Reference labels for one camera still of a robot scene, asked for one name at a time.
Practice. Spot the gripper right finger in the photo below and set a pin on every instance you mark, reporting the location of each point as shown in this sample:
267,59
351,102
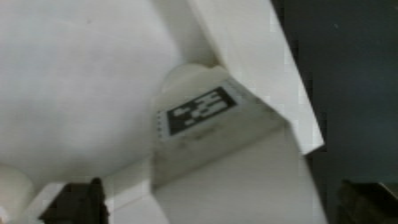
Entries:
368,204

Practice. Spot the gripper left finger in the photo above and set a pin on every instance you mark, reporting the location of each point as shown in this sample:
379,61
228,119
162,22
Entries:
77,207

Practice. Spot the white table leg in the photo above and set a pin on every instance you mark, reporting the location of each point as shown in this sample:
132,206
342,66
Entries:
232,177

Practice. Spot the white square table top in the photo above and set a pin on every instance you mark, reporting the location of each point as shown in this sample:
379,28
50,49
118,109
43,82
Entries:
89,51

